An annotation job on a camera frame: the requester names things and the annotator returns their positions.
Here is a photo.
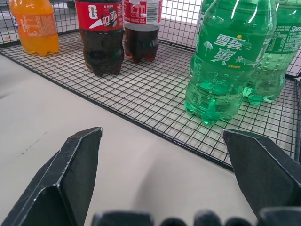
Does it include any green Sprite bottle Chinese label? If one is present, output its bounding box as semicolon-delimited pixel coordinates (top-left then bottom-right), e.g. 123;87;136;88
184;0;278;127

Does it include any black wire mesh tray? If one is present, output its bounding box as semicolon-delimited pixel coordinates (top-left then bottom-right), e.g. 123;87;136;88
0;0;301;174

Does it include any cola bottle with football print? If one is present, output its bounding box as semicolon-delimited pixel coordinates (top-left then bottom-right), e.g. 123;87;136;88
74;0;125;77

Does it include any green Sprite bottle English label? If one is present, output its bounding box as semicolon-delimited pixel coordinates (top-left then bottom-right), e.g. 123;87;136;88
243;0;301;106

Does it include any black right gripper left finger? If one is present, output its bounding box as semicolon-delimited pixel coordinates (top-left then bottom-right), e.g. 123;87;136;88
0;127;103;226

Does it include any cola bottle with white cap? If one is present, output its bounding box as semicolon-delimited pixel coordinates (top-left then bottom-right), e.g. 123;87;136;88
123;0;163;64

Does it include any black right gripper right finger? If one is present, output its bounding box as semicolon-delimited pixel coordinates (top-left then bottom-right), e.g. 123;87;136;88
221;128;301;226

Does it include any orange soda bottle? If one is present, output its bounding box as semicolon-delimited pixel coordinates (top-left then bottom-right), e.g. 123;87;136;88
8;0;60;57

